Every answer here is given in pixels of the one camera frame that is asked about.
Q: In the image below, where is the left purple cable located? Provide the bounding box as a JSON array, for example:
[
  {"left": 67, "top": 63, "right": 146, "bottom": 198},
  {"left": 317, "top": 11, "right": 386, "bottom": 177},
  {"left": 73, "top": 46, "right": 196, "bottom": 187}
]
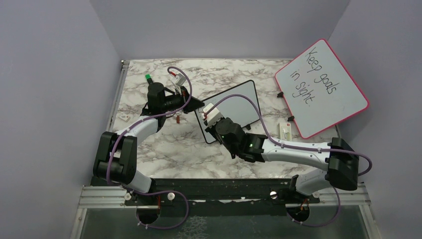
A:
[{"left": 105, "top": 66, "right": 194, "bottom": 231}]

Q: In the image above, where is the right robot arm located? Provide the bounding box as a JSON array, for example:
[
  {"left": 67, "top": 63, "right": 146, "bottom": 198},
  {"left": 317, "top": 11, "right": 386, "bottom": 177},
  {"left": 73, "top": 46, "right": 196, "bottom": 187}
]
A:
[{"left": 205, "top": 118, "right": 359, "bottom": 203}]

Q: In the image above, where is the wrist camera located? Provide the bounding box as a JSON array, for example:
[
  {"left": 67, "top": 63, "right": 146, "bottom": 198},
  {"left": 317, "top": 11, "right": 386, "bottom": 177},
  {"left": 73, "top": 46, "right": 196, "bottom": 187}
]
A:
[
  {"left": 201, "top": 103, "right": 224, "bottom": 127},
  {"left": 172, "top": 73, "right": 187, "bottom": 87}
]

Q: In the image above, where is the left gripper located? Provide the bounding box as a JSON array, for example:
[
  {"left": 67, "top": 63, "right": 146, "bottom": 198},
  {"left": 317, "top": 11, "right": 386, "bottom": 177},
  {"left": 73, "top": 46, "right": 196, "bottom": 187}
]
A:
[{"left": 161, "top": 86, "right": 205, "bottom": 114}]

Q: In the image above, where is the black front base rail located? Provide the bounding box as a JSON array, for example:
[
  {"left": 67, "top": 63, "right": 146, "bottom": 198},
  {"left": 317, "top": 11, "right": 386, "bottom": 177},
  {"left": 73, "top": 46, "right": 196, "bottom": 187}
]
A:
[{"left": 82, "top": 178, "right": 323, "bottom": 217}]

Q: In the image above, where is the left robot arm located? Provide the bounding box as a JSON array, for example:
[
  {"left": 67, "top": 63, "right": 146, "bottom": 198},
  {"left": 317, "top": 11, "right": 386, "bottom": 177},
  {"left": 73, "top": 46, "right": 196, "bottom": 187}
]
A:
[{"left": 93, "top": 80, "right": 205, "bottom": 205}]

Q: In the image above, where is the small white tag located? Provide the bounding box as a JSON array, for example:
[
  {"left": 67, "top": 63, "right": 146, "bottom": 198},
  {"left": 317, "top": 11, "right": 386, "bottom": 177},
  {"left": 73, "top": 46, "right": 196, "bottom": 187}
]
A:
[{"left": 119, "top": 113, "right": 130, "bottom": 122}]

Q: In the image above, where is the pink framed written whiteboard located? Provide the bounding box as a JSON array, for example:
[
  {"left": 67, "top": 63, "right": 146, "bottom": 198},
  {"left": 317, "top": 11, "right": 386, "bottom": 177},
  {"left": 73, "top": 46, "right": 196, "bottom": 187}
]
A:
[{"left": 274, "top": 39, "right": 370, "bottom": 139}]

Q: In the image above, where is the white whiteboard eraser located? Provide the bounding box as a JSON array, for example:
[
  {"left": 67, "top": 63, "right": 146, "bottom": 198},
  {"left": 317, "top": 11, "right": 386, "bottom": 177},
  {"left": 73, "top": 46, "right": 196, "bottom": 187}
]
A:
[{"left": 278, "top": 122, "right": 292, "bottom": 141}]

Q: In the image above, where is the green highlighter pen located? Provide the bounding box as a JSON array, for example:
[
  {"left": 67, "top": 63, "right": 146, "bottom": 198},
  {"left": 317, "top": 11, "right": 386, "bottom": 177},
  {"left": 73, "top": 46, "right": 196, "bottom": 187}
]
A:
[{"left": 145, "top": 74, "right": 154, "bottom": 85}]

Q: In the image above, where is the aluminium frame rail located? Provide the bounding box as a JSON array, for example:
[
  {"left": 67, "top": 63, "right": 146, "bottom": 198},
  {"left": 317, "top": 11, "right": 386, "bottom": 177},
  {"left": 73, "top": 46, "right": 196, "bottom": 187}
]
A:
[{"left": 70, "top": 60, "right": 130, "bottom": 239}]

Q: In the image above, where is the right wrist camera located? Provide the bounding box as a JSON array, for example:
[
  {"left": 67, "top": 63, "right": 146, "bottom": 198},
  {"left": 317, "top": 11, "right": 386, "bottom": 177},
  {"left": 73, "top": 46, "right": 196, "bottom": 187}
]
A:
[{"left": 201, "top": 103, "right": 224, "bottom": 127}]

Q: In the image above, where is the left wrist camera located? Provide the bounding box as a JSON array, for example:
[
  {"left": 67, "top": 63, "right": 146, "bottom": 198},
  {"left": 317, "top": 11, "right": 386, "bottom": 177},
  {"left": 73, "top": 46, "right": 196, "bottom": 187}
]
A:
[{"left": 172, "top": 73, "right": 187, "bottom": 87}]

